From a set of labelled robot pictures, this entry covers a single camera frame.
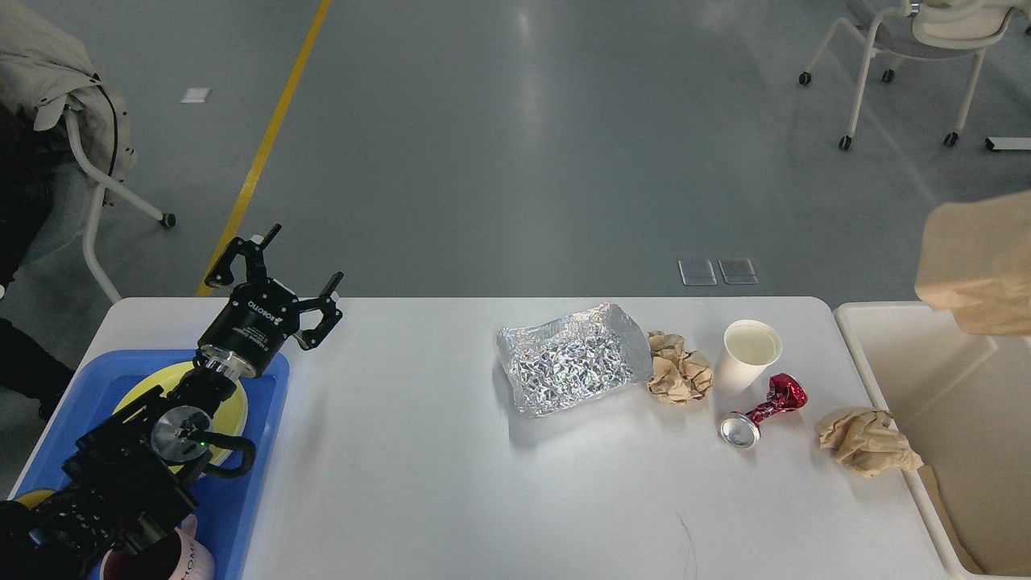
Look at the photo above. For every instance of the clear floor plate right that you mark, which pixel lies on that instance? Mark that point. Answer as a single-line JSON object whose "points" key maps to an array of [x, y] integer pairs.
{"points": [[738, 271]]}

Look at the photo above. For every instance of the pink mug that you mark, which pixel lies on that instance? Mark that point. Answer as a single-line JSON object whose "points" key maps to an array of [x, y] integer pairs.
{"points": [[179, 556]]}

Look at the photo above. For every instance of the white jacket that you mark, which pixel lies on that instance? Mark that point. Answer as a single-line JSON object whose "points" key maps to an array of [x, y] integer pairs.
{"points": [[47, 72]]}

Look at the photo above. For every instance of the white rolling chair right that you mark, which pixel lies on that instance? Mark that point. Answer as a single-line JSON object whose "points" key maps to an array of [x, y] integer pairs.
{"points": [[919, 31]]}

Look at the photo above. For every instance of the clear floor plate left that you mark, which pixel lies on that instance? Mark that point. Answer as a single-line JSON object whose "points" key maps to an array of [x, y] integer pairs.
{"points": [[697, 272]]}

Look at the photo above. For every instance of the brown paper wad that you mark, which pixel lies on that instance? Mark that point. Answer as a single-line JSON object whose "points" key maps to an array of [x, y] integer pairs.
{"points": [[864, 441]]}

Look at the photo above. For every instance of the blue plastic tray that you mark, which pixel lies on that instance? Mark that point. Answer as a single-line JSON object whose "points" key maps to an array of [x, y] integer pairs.
{"points": [[227, 507]]}

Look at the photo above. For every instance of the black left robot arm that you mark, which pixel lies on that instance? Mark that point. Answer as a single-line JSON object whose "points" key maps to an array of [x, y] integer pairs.
{"points": [[131, 478]]}

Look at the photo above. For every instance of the white paper cup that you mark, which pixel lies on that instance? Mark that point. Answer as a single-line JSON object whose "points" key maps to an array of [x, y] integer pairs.
{"points": [[749, 347]]}

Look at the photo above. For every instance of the brown paper bag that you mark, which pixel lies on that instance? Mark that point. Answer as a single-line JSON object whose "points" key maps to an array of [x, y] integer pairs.
{"points": [[975, 264]]}

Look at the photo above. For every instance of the yellow plastic plate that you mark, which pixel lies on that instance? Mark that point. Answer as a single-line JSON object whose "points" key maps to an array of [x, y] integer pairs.
{"points": [[230, 418]]}

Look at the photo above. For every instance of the silver foil tray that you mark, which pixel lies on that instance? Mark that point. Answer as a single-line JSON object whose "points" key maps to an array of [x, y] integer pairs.
{"points": [[577, 358]]}

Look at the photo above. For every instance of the person in black clothes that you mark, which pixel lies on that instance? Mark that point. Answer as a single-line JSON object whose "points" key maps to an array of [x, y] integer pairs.
{"points": [[27, 199]]}

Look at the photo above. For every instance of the crushed red can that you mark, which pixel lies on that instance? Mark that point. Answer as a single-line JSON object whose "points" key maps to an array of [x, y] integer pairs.
{"points": [[742, 430]]}

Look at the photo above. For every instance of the clear floor plate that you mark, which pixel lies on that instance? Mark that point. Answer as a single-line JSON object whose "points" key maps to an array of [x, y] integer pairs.
{"points": [[697, 272], [738, 271]]}

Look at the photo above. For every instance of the blue yellow mug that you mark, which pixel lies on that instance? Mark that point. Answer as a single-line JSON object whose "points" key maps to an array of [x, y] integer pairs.
{"points": [[32, 499]]}

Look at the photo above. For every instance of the brown paper ball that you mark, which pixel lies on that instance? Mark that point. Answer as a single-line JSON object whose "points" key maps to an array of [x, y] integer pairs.
{"points": [[681, 376]]}

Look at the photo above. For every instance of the white chair left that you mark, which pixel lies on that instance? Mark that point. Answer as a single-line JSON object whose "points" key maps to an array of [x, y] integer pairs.
{"points": [[103, 184]]}

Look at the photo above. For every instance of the beige plastic bin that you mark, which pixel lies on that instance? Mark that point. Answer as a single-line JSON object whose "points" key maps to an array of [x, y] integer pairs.
{"points": [[962, 400]]}

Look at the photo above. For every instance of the white floor bar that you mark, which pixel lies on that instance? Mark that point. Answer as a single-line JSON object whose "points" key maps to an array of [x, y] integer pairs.
{"points": [[999, 144]]}

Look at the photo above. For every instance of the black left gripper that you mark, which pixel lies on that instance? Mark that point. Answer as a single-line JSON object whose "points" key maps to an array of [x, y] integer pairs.
{"points": [[262, 313]]}

